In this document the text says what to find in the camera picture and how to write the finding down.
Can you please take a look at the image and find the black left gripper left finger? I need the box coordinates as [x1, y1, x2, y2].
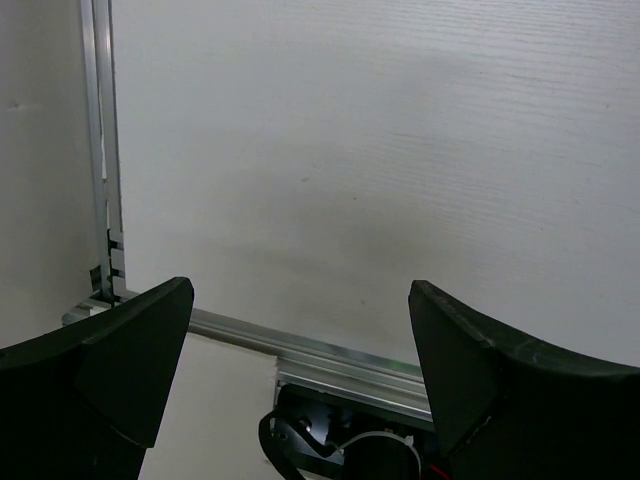
[1, 277, 194, 479]

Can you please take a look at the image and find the aluminium rail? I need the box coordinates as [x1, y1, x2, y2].
[79, 0, 126, 305]
[61, 294, 434, 419]

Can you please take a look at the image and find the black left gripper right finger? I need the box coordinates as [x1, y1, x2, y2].
[408, 280, 639, 479]

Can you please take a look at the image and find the aluminium left rail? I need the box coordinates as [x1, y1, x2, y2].
[79, 0, 126, 305]

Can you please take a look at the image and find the aluminium front rail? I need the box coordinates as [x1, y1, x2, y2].
[61, 294, 434, 419]

